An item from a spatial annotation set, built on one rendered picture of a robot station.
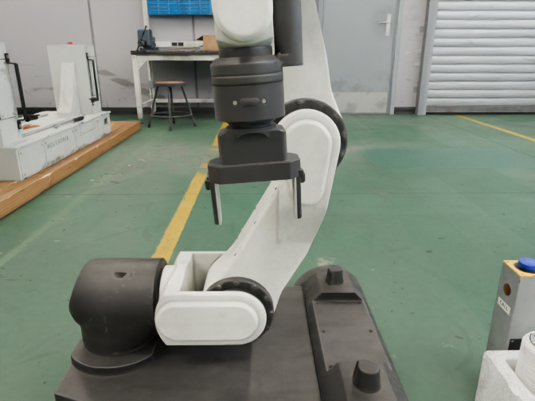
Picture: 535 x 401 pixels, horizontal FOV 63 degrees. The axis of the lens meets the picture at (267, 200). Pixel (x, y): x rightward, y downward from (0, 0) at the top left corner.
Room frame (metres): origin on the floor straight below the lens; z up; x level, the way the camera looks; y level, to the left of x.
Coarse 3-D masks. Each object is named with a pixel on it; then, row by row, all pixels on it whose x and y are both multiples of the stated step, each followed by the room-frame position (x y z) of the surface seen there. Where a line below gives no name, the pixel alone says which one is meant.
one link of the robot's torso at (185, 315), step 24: (192, 264) 0.84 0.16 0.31; (168, 288) 0.71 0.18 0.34; (192, 288) 0.83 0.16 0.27; (168, 312) 0.68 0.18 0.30; (192, 312) 0.68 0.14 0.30; (216, 312) 0.68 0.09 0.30; (240, 312) 0.68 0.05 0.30; (264, 312) 0.69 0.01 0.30; (168, 336) 0.68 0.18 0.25; (192, 336) 0.68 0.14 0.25; (216, 336) 0.68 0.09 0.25; (240, 336) 0.68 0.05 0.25
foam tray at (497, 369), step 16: (496, 352) 0.72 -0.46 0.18; (512, 352) 0.72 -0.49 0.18; (496, 368) 0.68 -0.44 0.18; (512, 368) 0.71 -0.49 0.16; (480, 384) 0.72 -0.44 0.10; (496, 384) 0.67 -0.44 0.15; (512, 384) 0.64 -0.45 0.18; (480, 400) 0.71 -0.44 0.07; (496, 400) 0.66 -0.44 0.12; (512, 400) 0.62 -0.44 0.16; (528, 400) 0.60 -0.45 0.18
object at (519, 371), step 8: (528, 336) 0.68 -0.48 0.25; (528, 344) 0.66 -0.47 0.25; (520, 352) 0.67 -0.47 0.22; (528, 352) 0.65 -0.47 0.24; (520, 360) 0.66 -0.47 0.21; (528, 360) 0.64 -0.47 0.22; (520, 368) 0.66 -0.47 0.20; (528, 368) 0.64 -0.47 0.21; (520, 376) 0.66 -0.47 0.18; (528, 376) 0.64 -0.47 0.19; (528, 384) 0.64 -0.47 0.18
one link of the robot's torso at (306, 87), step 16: (304, 0) 0.71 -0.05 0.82; (304, 16) 0.72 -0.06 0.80; (304, 32) 0.73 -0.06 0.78; (320, 32) 0.73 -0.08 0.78; (272, 48) 0.73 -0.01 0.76; (304, 48) 0.73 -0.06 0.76; (320, 48) 0.73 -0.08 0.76; (304, 64) 0.73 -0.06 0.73; (320, 64) 0.73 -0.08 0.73; (288, 80) 0.73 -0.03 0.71; (304, 80) 0.73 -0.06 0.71; (320, 80) 0.73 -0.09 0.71; (288, 96) 0.73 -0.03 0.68; (304, 96) 0.73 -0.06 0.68; (320, 96) 0.73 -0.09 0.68; (288, 112) 0.71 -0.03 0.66; (336, 112) 0.71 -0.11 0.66
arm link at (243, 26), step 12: (216, 0) 0.50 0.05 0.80; (228, 0) 0.50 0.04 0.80; (240, 0) 0.50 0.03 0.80; (252, 0) 0.50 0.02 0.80; (264, 0) 0.50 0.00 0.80; (216, 12) 0.50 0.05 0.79; (228, 12) 0.50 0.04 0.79; (240, 12) 0.50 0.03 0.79; (252, 12) 0.50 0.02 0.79; (264, 12) 0.50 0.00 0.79; (228, 24) 0.50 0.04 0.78; (240, 24) 0.50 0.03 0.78; (252, 24) 0.50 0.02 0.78; (264, 24) 0.50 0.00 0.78; (228, 36) 0.50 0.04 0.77; (240, 36) 0.50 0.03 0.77; (252, 36) 0.50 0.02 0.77
